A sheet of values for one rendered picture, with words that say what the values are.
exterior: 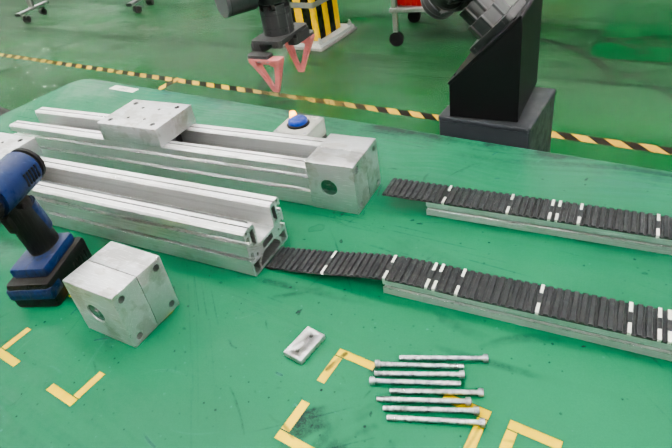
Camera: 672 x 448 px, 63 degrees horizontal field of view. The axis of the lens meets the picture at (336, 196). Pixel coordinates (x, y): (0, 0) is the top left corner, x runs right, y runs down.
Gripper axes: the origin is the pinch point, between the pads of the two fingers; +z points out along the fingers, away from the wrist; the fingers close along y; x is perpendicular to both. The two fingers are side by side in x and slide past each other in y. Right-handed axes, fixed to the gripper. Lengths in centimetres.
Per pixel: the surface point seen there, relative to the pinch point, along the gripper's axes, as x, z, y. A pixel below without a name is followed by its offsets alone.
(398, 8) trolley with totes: -83, 68, -261
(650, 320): 65, 13, 31
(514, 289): 50, 13, 31
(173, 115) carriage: -20.2, 3.6, 12.7
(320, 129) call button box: 4.1, 11.8, -1.6
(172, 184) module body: -8.2, 7.6, 28.8
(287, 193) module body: 7.3, 14.0, 18.0
